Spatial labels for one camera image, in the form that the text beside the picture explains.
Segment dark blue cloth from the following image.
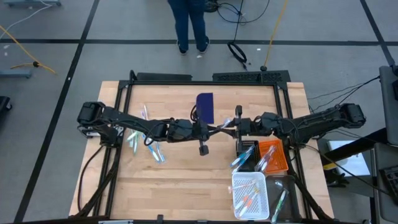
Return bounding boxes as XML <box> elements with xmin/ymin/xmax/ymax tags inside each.
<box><xmin>195</xmin><ymin>92</ymin><xmax>215</xmax><ymax>125</ymax></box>

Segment black perforated plastic basket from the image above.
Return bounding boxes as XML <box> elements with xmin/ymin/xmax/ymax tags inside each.
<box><xmin>236</xmin><ymin>139</ymin><xmax>261</xmax><ymax>172</ymax></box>

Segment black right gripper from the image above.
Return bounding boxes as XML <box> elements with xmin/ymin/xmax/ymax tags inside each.
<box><xmin>228</xmin><ymin>105</ymin><xmax>280</xmax><ymax>147</ymax></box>

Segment person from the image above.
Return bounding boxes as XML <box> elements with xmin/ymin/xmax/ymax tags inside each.
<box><xmin>167</xmin><ymin>0</ymin><xmax>211</xmax><ymax>56</ymax></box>

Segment grey desk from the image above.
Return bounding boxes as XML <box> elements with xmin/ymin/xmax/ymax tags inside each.
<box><xmin>369</xmin><ymin>141</ymin><xmax>398</xmax><ymax>224</ymax></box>

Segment black coiled floor cable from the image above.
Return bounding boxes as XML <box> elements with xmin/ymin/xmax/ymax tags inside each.
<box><xmin>226</xmin><ymin>0</ymin><xmax>249</xmax><ymax>71</ymax></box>

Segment black floor object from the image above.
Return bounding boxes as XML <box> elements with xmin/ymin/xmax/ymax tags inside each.
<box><xmin>0</xmin><ymin>95</ymin><xmax>13</xmax><ymax>113</ymax></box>

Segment white sheet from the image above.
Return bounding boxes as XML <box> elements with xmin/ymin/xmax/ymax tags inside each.
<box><xmin>328</xmin><ymin>139</ymin><xmax>371</xmax><ymax>177</ymax></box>

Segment blue toothbrush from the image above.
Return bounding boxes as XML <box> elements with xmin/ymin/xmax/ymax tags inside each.
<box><xmin>146</xmin><ymin>141</ymin><xmax>162</xmax><ymax>164</ymax></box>
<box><xmin>234</xmin><ymin>144</ymin><xmax>256</xmax><ymax>166</ymax></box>
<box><xmin>231</xmin><ymin>154</ymin><xmax>251</xmax><ymax>174</ymax></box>
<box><xmin>155</xmin><ymin>141</ymin><xmax>167</xmax><ymax>163</ymax></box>

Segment silver control box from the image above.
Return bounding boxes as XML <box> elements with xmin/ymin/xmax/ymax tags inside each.
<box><xmin>81</xmin><ymin>125</ymin><xmax>103</xmax><ymax>138</ymax></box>

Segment black diagonal strut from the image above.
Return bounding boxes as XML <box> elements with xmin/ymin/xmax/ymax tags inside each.
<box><xmin>320</xmin><ymin>127</ymin><xmax>389</xmax><ymax>162</ymax></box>

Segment grey floor base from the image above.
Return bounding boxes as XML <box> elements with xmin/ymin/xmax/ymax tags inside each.
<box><xmin>0</xmin><ymin>68</ymin><xmax>33</xmax><ymax>78</ymax></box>
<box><xmin>2</xmin><ymin>0</ymin><xmax>63</xmax><ymax>7</ymax></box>

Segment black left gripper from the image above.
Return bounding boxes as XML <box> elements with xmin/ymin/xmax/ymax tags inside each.
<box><xmin>167</xmin><ymin>118</ymin><xmax>236</xmax><ymax>157</ymax></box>

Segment black table frame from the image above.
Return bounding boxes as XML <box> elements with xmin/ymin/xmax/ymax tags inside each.
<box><xmin>74</xmin><ymin>70</ymin><xmax>335</xmax><ymax>224</ymax></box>

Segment black perforated panel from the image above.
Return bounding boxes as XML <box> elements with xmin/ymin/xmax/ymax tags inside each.
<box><xmin>212</xmin><ymin>70</ymin><xmax>292</xmax><ymax>84</ymax></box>

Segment white floor cable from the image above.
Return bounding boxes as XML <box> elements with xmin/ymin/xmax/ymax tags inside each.
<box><xmin>0</xmin><ymin>0</ymin><xmax>52</xmax><ymax>32</ymax></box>

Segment black flat box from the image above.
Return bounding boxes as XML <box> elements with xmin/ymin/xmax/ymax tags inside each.
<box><xmin>136</xmin><ymin>72</ymin><xmax>193</xmax><ymax>83</ymax></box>

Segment dark grey plastic bin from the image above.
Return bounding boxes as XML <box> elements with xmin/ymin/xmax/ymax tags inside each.
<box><xmin>266</xmin><ymin>174</ymin><xmax>296</xmax><ymax>223</ymax></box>

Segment orange perforated plastic basket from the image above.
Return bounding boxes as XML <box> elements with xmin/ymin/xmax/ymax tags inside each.
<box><xmin>259</xmin><ymin>139</ymin><xmax>289</xmax><ymax>174</ymax></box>

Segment yellow floor cable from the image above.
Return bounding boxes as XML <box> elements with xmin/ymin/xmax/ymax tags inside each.
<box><xmin>0</xmin><ymin>24</ymin><xmax>57</xmax><ymax>75</ymax></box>

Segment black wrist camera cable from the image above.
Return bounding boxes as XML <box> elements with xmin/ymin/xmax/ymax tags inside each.
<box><xmin>188</xmin><ymin>105</ymin><xmax>199</xmax><ymax>123</ymax></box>

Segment black keyboard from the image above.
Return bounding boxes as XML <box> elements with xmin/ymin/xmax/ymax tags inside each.
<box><xmin>379</xmin><ymin>164</ymin><xmax>398</xmax><ymax>206</ymax></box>

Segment white perforated plastic basket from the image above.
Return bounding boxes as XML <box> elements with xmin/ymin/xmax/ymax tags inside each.
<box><xmin>231</xmin><ymin>170</ymin><xmax>271</xmax><ymax>221</ymax></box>

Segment black tangled floor cables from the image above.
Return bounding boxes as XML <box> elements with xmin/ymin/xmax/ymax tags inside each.
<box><xmin>205</xmin><ymin>0</ymin><xmax>271</xmax><ymax>25</ymax></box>

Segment yellow hanging cable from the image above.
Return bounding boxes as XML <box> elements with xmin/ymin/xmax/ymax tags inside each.
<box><xmin>260</xmin><ymin>0</ymin><xmax>289</xmax><ymax>72</ymax></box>

